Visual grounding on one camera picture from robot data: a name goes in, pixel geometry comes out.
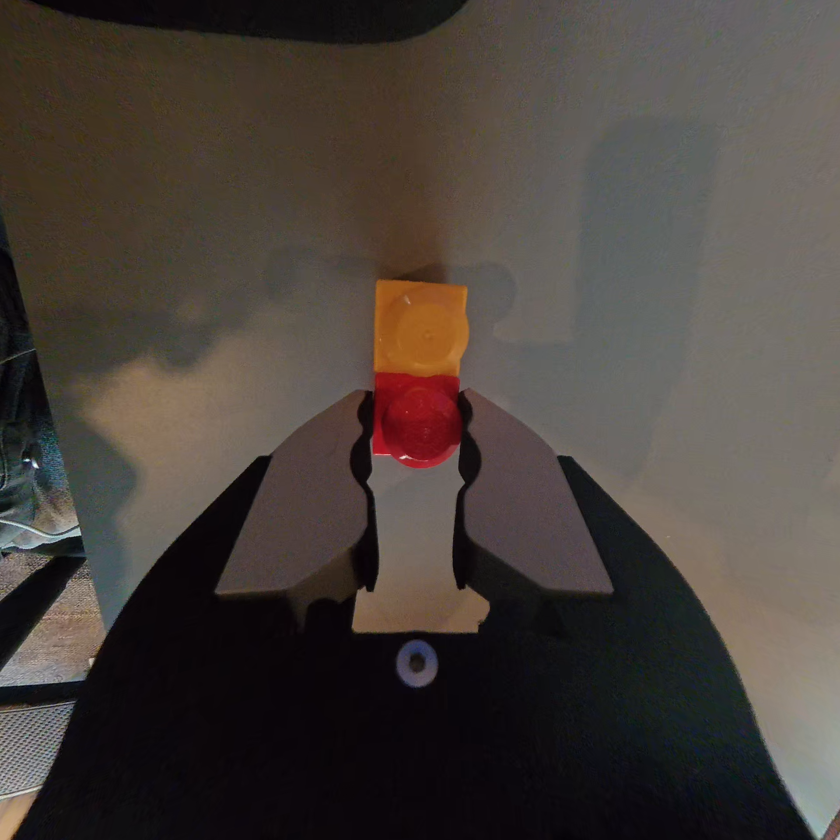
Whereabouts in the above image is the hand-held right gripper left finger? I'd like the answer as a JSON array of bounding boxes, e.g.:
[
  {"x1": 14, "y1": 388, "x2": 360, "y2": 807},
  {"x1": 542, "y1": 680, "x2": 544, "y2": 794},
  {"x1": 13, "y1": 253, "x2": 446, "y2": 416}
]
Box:
[{"x1": 213, "y1": 389, "x2": 382, "y2": 605}]

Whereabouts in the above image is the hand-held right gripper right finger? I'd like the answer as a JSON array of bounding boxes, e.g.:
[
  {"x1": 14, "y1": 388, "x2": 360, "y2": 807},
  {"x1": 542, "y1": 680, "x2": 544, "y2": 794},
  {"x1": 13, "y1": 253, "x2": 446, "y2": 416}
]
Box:
[{"x1": 452, "y1": 389, "x2": 615, "y2": 605}]

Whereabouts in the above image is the red building block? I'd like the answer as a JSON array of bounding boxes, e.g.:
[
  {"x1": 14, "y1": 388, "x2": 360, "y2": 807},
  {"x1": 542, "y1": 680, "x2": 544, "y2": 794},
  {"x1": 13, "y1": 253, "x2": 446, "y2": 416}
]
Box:
[{"x1": 371, "y1": 372, "x2": 464, "y2": 469}]

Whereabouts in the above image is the orange building block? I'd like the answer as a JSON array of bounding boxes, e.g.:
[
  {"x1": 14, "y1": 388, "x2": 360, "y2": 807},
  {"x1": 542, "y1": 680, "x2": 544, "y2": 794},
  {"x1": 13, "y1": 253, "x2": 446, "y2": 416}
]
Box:
[{"x1": 373, "y1": 279, "x2": 472, "y2": 376}]

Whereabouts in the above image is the person's leg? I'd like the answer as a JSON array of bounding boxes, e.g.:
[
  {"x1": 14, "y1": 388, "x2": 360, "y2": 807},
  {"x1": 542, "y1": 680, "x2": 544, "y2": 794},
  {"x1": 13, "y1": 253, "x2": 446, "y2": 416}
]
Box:
[{"x1": 0, "y1": 217, "x2": 86, "y2": 559}]

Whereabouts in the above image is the black textured wrist rest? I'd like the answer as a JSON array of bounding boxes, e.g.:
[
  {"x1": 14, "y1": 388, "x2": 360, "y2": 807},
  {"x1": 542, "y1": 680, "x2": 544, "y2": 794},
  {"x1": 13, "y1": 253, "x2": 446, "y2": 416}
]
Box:
[{"x1": 27, "y1": 0, "x2": 469, "y2": 46}]

